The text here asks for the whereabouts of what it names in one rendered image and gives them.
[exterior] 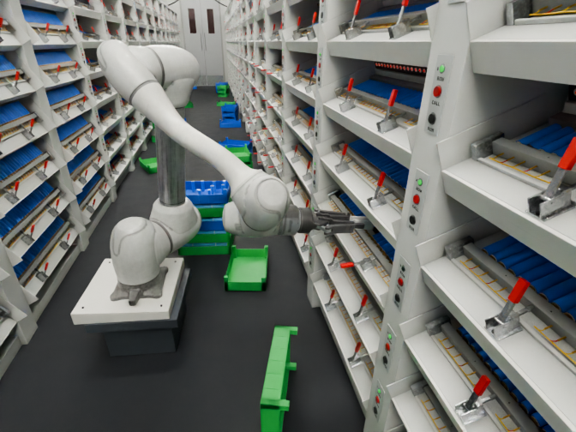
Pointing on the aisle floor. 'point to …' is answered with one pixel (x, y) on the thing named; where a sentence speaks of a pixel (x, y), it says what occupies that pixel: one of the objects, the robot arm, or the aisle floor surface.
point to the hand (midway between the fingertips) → (361, 222)
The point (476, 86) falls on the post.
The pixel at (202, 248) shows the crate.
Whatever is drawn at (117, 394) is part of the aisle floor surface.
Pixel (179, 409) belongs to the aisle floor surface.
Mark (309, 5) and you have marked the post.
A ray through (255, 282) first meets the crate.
